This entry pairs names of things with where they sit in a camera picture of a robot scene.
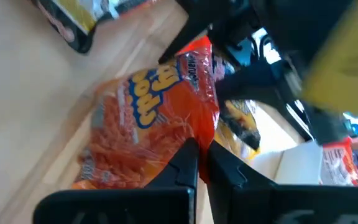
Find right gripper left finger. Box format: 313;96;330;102
32;138;198;224

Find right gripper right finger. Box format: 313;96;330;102
208;141;358;224

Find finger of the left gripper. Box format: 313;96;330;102
158;18;217;65
214;60;293;103

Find yellow Maruchan noodle pack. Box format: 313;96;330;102
214;98;262;162

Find red Maruchan noodle pack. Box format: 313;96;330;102
318;136;358;187
71;35;221;190

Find black Maruchan noodle pack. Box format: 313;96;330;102
31;0;157;54

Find white plastic bin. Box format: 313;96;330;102
250;139;358;187

